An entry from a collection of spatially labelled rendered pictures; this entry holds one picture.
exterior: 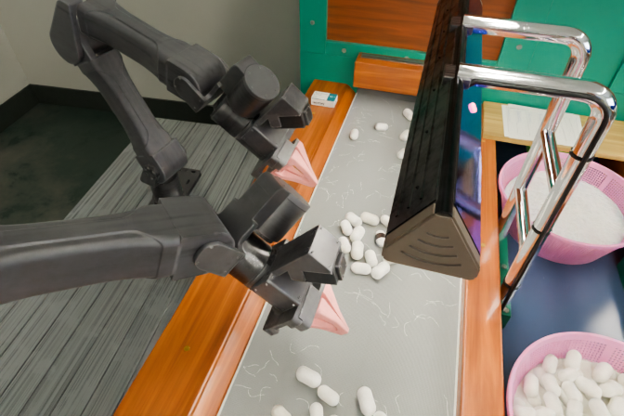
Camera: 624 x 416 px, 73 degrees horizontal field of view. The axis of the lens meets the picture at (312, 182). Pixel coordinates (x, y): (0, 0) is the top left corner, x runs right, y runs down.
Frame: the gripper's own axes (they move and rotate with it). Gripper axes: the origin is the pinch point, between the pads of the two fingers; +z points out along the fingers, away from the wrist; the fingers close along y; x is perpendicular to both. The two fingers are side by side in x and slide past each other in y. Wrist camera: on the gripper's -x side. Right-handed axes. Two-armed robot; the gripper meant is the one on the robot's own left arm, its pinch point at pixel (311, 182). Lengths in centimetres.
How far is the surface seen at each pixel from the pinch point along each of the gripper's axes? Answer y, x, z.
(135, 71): 118, 130, -62
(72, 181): 58, 153, -46
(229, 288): -18.4, 12.0, -0.4
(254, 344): -24.8, 9.5, 6.3
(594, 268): 11, -21, 52
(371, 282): -9.2, 0.0, 17.4
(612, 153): 35, -31, 48
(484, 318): -12.5, -13.2, 28.8
